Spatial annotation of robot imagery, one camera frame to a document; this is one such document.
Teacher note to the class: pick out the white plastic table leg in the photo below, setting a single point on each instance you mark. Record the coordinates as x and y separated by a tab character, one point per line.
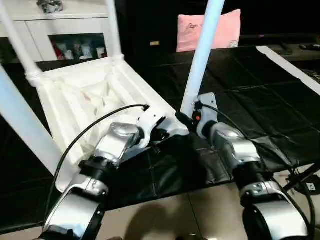
114	30
25	125
20	45
202	55

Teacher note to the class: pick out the white plastic table top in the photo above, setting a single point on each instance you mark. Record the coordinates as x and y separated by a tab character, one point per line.
85	95

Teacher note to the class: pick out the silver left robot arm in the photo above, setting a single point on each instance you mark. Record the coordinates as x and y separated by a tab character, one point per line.
115	142

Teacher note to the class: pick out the black work mat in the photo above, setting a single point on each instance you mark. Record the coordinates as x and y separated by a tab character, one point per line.
250	85

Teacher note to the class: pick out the pink pillow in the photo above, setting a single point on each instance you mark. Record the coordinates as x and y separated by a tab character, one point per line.
231	30

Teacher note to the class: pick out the black cabinet with gold label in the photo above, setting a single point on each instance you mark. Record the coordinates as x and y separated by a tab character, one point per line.
150	25

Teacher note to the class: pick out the white flat board strip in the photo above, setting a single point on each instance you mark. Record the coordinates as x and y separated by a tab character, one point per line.
285	65

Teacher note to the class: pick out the black tripod stand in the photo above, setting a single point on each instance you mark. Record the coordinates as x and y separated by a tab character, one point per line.
300	179

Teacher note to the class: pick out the black box with white label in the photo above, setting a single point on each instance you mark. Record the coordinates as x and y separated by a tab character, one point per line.
311	187

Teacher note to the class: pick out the red bottle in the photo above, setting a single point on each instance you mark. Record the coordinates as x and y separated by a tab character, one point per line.
60	51

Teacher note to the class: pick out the white glass-door cabinet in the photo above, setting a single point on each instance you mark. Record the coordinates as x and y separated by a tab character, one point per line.
70	24

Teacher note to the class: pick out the dark patterned ornament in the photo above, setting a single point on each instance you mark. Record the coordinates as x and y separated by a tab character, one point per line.
50	6

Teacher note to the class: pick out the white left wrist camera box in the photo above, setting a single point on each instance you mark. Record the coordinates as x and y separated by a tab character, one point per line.
150	120

